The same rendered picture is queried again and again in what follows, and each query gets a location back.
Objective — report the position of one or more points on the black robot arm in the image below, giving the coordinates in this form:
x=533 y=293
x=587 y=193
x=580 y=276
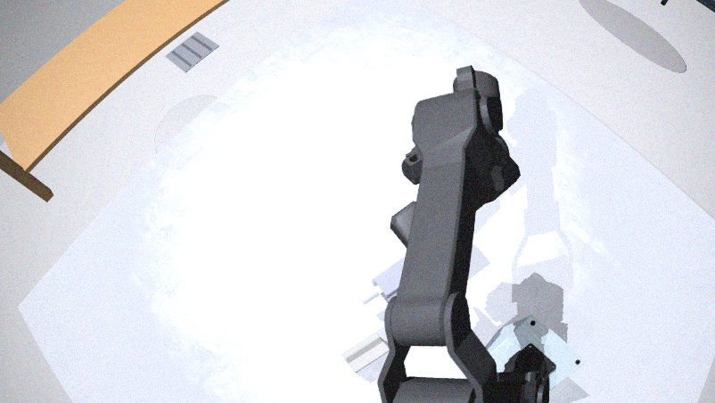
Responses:
x=457 y=154

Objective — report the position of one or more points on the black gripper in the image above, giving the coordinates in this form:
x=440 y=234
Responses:
x=401 y=222

